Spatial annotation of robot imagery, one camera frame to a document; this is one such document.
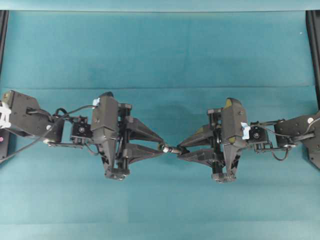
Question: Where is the teal table mat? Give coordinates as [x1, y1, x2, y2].
[0, 11, 320, 240]

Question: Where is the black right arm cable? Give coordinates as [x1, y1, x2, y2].
[246, 119, 316, 163]

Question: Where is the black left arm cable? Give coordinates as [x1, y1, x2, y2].
[7, 104, 100, 161]

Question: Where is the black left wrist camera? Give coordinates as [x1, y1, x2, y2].
[90, 91, 119, 152]

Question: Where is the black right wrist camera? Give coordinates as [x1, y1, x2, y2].
[221, 98, 248, 149]

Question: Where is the black frame rail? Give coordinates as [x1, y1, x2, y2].
[0, 10, 9, 69]
[305, 9, 320, 108]

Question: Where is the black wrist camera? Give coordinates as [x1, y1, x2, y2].
[221, 98, 248, 149]
[90, 91, 119, 152]

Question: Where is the black left frame rail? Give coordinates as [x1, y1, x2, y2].
[0, 10, 9, 69]

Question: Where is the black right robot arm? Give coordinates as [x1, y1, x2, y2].
[177, 107, 320, 183]

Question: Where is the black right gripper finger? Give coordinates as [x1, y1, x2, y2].
[177, 148, 218, 167]
[177, 124, 218, 148]

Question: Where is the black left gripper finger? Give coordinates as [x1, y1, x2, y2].
[123, 143, 163, 166]
[125, 116, 164, 144]

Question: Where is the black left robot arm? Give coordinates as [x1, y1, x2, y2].
[0, 90, 165, 181]

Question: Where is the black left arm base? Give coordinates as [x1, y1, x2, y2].
[0, 129, 17, 164]

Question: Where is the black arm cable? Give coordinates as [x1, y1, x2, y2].
[246, 119, 316, 163]
[7, 104, 100, 161]

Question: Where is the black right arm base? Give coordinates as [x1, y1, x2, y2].
[301, 132, 320, 170]

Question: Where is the dark metal shaft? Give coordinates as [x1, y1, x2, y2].
[167, 147, 183, 155]

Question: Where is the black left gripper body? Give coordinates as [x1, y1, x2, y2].
[101, 103, 132, 180]

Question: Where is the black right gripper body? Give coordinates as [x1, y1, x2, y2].
[207, 108, 237, 183]

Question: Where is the black right frame rail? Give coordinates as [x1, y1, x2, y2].
[305, 9, 320, 108]

